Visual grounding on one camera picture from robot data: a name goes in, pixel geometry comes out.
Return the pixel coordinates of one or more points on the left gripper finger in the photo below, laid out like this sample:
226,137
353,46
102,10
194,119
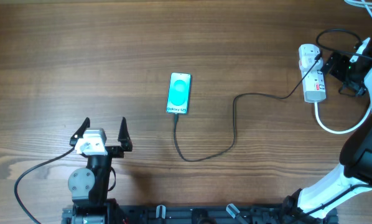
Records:
124,137
80,131

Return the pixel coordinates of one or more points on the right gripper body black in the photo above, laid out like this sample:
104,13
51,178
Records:
342,69

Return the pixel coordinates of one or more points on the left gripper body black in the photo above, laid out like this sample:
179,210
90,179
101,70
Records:
114,151

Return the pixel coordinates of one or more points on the smartphone with teal screen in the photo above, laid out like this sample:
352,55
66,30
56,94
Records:
179,93

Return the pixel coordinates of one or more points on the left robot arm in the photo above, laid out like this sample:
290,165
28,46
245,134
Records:
89,186

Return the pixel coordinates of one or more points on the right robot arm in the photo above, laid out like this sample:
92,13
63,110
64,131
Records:
353,174

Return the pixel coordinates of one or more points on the white charger plug adapter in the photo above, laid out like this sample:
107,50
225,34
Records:
309,62

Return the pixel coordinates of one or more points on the white power strip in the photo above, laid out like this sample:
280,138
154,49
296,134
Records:
313,81

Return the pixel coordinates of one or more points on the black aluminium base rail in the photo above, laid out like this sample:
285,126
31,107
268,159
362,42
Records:
265,214

